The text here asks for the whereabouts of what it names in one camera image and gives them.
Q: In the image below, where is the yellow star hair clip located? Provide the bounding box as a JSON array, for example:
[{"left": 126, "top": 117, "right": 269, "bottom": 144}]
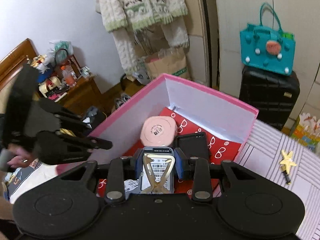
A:
[{"left": 279, "top": 150, "right": 297, "bottom": 185}]

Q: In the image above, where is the person hand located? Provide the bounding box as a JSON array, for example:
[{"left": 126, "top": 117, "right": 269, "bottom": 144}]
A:
[{"left": 1, "top": 144, "right": 36, "bottom": 172}]

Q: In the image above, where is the yellow waste bin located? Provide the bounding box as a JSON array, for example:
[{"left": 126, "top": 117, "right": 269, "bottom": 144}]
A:
[{"left": 81, "top": 106, "right": 107, "bottom": 135}]

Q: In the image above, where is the red patterned card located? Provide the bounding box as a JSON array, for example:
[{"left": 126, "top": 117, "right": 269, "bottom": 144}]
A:
[{"left": 96, "top": 107, "right": 243, "bottom": 198}]

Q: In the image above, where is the wooden nightstand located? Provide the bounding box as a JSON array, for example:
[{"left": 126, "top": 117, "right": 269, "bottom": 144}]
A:
[{"left": 52, "top": 76, "right": 105, "bottom": 115}]

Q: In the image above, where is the pink storage box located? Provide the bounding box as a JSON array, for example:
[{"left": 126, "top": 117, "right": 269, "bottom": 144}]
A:
[{"left": 90, "top": 74, "right": 258, "bottom": 164}]

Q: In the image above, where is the pink round device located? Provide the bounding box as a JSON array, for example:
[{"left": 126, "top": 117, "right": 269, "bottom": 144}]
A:
[{"left": 140, "top": 116, "right": 177, "bottom": 147}]

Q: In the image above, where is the striped tablecloth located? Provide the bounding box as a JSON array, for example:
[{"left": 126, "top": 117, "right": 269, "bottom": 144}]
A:
[{"left": 234, "top": 120, "right": 319, "bottom": 239}]

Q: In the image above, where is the grey sneaker left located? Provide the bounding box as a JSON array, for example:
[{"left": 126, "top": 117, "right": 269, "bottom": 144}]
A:
[{"left": 114, "top": 93, "right": 131, "bottom": 109}]

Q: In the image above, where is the black suitcase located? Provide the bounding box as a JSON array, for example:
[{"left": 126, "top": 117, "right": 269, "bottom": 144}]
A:
[{"left": 239, "top": 66, "right": 300, "bottom": 131}]

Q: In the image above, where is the colourful gift bag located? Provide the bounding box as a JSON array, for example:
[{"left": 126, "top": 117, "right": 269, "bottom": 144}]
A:
[{"left": 290, "top": 113, "right": 320, "bottom": 155}]

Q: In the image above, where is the brown paper bag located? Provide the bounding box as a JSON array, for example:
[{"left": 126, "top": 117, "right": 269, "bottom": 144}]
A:
[{"left": 144, "top": 47, "right": 190, "bottom": 80}]

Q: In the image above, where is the white green knit cardigan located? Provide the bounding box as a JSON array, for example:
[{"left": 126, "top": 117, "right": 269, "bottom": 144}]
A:
[{"left": 98, "top": 0, "right": 189, "bottom": 76}]

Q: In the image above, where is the teal felt handbag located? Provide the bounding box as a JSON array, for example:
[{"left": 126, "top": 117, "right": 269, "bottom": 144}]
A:
[{"left": 240, "top": 2, "right": 296, "bottom": 76}]

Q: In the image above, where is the white wardrobe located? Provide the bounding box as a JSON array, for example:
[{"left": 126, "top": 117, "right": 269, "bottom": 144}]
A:
[{"left": 175, "top": 0, "right": 320, "bottom": 131}]

